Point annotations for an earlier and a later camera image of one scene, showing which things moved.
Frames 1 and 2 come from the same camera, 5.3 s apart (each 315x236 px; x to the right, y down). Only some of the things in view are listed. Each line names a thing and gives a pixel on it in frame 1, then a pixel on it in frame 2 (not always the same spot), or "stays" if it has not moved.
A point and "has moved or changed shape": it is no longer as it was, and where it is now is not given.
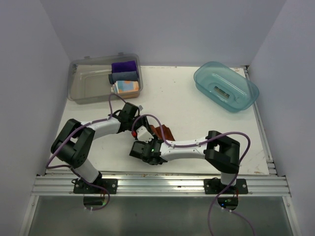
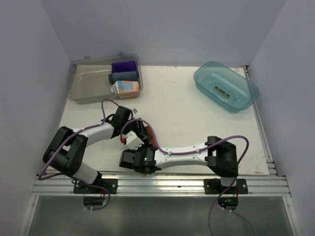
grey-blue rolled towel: [129, 75] stays
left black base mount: [80, 187] stays
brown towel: [164, 131] has moved or changed shape
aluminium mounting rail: [163, 185] stays
